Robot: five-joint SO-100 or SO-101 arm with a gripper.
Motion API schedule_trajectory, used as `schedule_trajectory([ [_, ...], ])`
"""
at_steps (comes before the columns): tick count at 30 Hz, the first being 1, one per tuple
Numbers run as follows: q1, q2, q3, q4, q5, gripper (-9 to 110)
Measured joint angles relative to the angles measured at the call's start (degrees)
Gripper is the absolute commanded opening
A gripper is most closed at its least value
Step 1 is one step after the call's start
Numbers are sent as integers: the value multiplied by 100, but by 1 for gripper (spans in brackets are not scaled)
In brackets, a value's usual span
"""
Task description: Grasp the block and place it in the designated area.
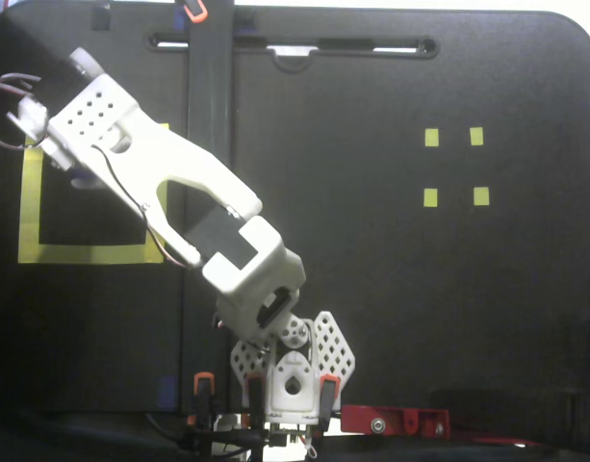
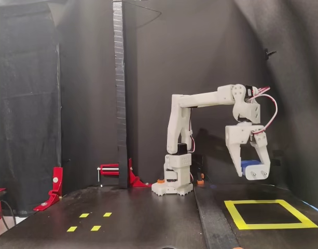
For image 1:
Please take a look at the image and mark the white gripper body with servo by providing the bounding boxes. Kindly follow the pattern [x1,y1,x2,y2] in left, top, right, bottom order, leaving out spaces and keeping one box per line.
[50,142,85,172]

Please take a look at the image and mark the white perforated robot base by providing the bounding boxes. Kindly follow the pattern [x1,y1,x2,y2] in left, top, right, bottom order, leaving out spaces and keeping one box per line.
[229,310,358,427]

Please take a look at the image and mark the long black flat bar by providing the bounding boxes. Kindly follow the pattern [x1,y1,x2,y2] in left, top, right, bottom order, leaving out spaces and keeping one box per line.
[178,0,237,415]

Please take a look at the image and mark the orange black spring clamp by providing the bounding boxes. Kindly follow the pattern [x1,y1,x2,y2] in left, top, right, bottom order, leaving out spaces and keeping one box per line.
[320,373,343,432]
[244,373,268,429]
[192,372,217,432]
[175,0,209,24]

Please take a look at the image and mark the red bar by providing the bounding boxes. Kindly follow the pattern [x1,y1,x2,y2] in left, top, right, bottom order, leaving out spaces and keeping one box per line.
[470,435,541,449]

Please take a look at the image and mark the red black arm servo cable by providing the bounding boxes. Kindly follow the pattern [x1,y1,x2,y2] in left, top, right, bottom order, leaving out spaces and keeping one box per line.
[92,145,190,270]

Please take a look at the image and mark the yellow tape square frame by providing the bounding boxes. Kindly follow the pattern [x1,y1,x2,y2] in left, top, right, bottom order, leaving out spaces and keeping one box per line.
[17,122,170,265]

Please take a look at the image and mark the red black gripper servo cable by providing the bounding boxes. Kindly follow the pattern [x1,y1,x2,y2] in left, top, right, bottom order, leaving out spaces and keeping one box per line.
[0,71,41,151]

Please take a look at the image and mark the black power cable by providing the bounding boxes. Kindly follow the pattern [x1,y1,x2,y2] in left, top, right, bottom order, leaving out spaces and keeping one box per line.
[144,411,276,458]

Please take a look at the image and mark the red metal bracket clamp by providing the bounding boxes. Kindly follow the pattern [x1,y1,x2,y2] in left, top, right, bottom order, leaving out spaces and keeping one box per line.
[342,403,452,440]

